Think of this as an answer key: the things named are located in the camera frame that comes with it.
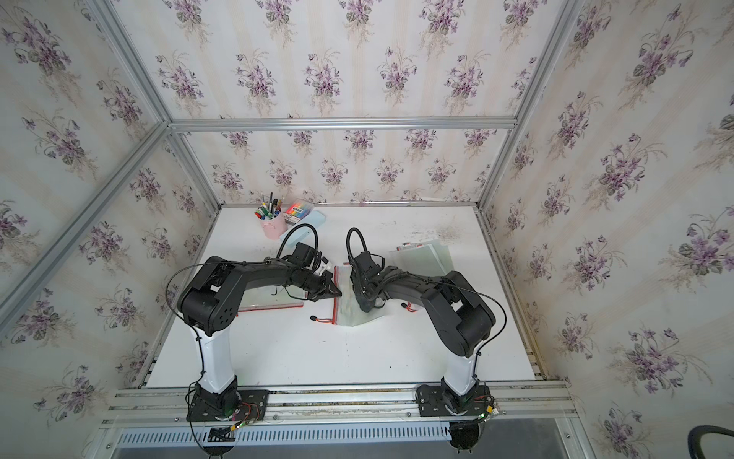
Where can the mesh document bag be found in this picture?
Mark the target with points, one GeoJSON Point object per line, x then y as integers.
{"type": "Point", "coordinates": [346, 309]}
{"type": "Point", "coordinates": [430, 258]}
{"type": "Point", "coordinates": [272, 298]}

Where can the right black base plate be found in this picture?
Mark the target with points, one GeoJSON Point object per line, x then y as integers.
{"type": "Point", "coordinates": [438, 400]}

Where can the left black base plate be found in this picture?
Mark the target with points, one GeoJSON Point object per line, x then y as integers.
{"type": "Point", "coordinates": [240, 406]}

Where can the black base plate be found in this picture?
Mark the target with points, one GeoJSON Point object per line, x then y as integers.
{"type": "Point", "coordinates": [438, 400]}
{"type": "Point", "coordinates": [240, 406]}

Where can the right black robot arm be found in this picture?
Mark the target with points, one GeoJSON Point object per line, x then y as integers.
{"type": "Point", "coordinates": [459, 314]}

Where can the white ventilation grille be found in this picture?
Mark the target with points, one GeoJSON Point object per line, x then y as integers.
{"type": "Point", "coordinates": [283, 435]}

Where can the light blue pencil case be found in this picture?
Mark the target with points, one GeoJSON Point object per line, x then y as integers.
{"type": "Point", "coordinates": [314, 218]}

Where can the colourful marker box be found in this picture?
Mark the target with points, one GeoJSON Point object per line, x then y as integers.
{"type": "Point", "coordinates": [298, 211]}

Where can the black chair part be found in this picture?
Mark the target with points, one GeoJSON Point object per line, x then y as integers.
{"type": "Point", "coordinates": [707, 441]}

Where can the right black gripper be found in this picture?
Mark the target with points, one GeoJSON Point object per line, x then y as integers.
{"type": "Point", "coordinates": [359, 295]}

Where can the aluminium mounting rail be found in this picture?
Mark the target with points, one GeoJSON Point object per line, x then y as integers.
{"type": "Point", "coordinates": [349, 403]}

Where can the pink pen cup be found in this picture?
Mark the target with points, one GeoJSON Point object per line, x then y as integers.
{"type": "Point", "coordinates": [275, 227]}

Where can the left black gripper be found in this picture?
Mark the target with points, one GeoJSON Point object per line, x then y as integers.
{"type": "Point", "coordinates": [326, 284]}

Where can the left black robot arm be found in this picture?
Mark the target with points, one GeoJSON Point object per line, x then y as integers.
{"type": "Point", "coordinates": [211, 300]}

